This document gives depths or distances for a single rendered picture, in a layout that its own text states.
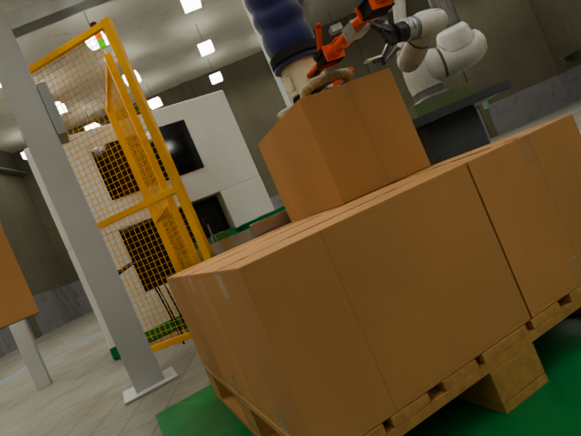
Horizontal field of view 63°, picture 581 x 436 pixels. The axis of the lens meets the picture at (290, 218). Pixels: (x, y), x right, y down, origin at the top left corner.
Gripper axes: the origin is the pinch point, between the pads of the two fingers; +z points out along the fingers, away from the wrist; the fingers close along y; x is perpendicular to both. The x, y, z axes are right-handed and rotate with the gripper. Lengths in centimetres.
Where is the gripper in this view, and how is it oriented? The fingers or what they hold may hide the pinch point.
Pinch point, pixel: (360, 44)
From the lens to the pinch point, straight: 193.1
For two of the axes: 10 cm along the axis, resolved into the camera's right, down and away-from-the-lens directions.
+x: -3.1, 1.1, 9.4
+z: -8.6, 3.8, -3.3
